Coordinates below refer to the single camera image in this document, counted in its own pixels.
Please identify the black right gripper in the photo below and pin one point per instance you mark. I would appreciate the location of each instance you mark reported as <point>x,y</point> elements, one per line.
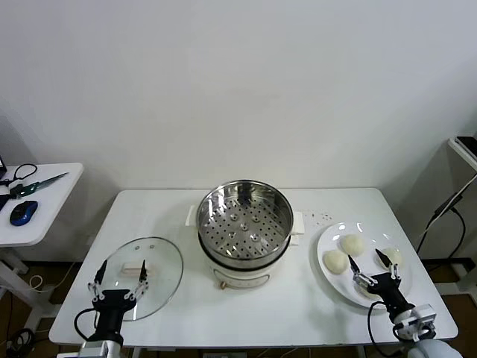
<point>387,289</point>

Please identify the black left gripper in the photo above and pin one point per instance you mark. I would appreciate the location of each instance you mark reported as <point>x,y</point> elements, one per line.
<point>112,302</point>

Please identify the white steamed baozi bun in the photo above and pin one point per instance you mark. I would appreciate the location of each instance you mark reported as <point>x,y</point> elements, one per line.
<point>394,255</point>
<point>352,244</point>
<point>334,262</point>
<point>363,294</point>

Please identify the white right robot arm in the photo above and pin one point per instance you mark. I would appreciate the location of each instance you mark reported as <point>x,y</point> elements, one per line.
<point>432,350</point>

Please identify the perforated stainless steamer basket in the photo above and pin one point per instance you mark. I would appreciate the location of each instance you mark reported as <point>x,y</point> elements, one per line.
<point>277,212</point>

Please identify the large white plate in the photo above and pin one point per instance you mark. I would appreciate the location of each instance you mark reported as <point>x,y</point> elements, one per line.
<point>335,238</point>

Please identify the small white side table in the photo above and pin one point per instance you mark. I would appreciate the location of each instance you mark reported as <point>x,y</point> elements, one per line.
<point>56,201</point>

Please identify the blue computer mouse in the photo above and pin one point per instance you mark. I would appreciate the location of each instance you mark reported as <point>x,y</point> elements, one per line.
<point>23,212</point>

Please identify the white electric cooker pot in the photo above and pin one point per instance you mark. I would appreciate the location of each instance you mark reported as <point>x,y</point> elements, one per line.
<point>242,277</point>

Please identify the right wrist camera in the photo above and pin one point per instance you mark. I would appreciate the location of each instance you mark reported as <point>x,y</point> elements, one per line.
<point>425,313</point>

